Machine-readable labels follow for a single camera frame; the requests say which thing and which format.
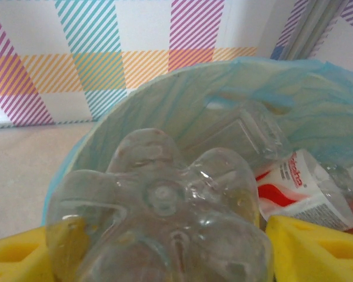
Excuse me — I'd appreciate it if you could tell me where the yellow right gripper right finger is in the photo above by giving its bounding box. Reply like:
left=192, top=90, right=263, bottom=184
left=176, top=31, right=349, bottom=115
left=265, top=216, right=353, bottom=282

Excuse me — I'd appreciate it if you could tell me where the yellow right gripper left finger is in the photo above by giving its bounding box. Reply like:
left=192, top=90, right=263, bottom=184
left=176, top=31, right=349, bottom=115
left=0, top=217, right=91, bottom=282

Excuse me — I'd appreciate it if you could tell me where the white red label bottle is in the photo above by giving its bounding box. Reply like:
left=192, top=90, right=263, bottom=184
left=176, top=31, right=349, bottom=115
left=254, top=148, right=353, bottom=231

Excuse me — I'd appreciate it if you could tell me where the blue and red carton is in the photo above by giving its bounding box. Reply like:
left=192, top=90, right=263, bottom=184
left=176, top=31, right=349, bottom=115
left=182, top=101, right=292, bottom=161

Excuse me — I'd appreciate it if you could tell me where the brown label plastic bottle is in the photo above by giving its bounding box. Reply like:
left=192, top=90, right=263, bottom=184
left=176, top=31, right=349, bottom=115
left=45, top=128, right=274, bottom=282

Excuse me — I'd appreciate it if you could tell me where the white bin with teal liner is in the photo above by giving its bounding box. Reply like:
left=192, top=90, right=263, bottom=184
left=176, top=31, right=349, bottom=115
left=41, top=57, right=353, bottom=227

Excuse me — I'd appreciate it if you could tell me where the cream plastic bin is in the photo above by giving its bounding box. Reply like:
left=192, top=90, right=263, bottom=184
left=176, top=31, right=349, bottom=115
left=41, top=58, right=353, bottom=230

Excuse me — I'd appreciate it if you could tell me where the aluminium frame post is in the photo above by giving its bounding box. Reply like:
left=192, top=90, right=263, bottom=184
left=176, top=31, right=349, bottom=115
left=278, top=0, right=347, bottom=61

